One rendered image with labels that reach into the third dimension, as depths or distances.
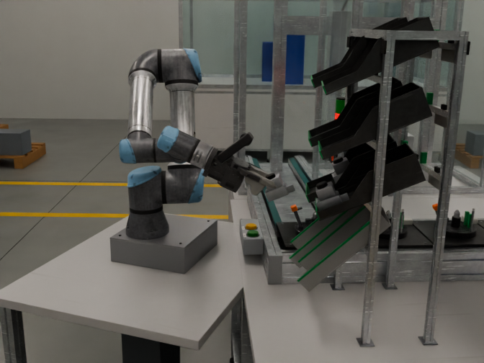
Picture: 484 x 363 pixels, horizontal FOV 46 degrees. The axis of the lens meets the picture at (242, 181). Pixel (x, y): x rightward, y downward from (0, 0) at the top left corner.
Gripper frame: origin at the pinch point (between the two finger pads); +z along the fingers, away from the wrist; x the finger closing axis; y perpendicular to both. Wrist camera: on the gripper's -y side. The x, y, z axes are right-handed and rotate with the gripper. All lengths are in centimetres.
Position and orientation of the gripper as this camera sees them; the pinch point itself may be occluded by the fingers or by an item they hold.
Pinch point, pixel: (274, 181)
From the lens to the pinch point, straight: 166.6
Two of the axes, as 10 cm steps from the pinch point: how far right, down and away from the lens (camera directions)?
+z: 9.0, 4.3, 0.1
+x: -1.1, 2.7, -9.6
